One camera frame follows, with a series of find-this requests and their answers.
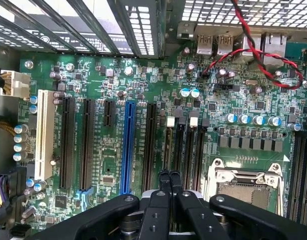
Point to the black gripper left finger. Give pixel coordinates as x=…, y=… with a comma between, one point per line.
x=156, y=215

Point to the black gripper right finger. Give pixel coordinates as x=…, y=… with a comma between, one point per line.
x=193, y=215

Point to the black RAM slot white latch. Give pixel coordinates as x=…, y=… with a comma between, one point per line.
x=168, y=140
x=190, y=150

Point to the black RAM slot bank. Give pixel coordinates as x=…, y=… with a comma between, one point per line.
x=302, y=175

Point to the silver CPU socket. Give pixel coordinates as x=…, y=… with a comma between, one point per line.
x=246, y=185

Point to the long black expansion slot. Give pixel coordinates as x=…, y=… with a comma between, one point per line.
x=150, y=147
x=67, y=142
x=87, y=145

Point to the blue expansion slot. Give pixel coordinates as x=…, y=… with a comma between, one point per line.
x=128, y=147

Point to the light blue SATA connector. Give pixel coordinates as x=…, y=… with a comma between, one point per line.
x=84, y=197

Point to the short black expansion slot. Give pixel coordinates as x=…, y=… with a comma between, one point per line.
x=109, y=113

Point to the green motherboard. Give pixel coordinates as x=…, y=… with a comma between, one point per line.
x=133, y=82

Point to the white expansion slot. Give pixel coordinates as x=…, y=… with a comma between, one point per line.
x=44, y=135

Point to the silver USB port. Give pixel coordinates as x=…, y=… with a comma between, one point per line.
x=225, y=44
x=204, y=43

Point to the silver network port block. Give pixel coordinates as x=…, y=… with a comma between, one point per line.
x=275, y=47
x=248, y=46

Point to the white power connector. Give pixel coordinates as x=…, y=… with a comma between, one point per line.
x=14, y=82

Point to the grey metal PC case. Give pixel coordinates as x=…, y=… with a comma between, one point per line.
x=76, y=27

